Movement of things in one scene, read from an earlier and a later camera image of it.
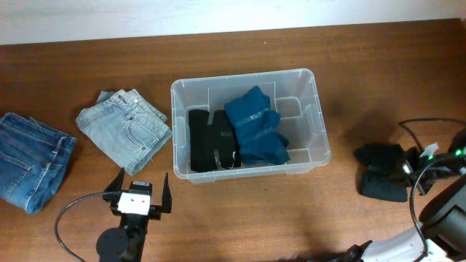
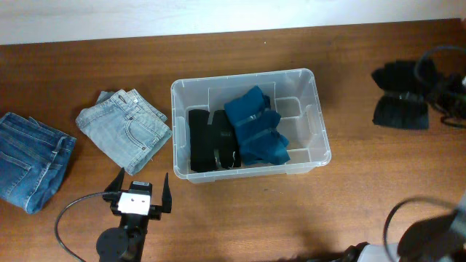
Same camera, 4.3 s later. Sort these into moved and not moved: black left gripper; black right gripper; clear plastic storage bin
Moved: black right gripper
Not moved: black left gripper; clear plastic storage bin
